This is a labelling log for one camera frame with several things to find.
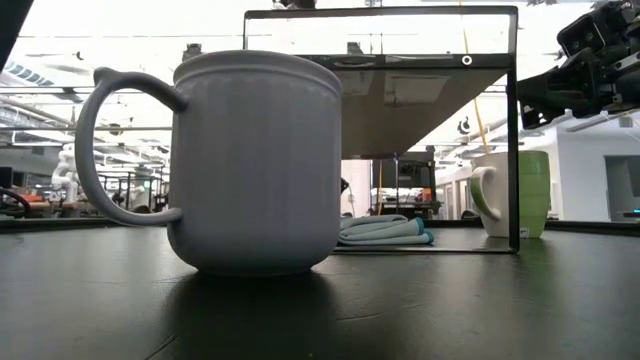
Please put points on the black equipment rack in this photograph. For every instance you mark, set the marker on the black equipment rack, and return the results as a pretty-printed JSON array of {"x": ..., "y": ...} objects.
[{"x": 412, "y": 175}]

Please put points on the folded blue-grey cloth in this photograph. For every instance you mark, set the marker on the folded blue-grey cloth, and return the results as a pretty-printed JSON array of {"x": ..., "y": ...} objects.
[{"x": 385, "y": 232}]

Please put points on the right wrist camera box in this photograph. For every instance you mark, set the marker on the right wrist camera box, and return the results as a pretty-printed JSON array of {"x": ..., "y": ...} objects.
[{"x": 582, "y": 35}]

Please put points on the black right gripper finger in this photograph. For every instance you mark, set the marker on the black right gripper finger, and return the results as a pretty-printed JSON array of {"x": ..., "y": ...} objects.
[
  {"x": 532, "y": 119},
  {"x": 560, "y": 87}
]

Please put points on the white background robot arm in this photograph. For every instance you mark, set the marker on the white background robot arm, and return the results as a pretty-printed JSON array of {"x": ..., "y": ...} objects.
[{"x": 65, "y": 172}]

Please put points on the wooden shelf with black frame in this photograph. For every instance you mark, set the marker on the wooden shelf with black frame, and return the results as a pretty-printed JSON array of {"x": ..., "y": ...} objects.
[{"x": 415, "y": 115}]

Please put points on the thin yellow pole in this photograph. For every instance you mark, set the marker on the thin yellow pole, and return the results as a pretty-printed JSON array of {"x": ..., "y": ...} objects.
[{"x": 380, "y": 190}]

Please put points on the black table frame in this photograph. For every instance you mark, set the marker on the black table frame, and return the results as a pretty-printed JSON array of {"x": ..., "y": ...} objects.
[{"x": 50, "y": 225}]

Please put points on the black ceiling fixture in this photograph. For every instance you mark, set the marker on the black ceiling fixture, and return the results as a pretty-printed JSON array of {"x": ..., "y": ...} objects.
[{"x": 192, "y": 52}]

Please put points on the black ceiling camera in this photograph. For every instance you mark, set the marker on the black ceiling camera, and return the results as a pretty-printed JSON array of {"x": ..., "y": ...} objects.
[{"x": 465, "y": 127}]

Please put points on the green and white mug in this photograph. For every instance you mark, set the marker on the green and white mug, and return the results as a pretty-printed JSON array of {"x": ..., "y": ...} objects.
[{"x": 532, "y": 195}]

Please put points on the grey door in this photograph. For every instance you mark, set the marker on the grey door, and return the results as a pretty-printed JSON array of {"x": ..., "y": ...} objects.
[{"x": 622, "y": 190}]

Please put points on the large grey ceramic mug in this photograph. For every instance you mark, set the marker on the large grey ceramic mug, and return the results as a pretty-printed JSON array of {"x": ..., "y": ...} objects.
[{"x": 255, "y": 165}]

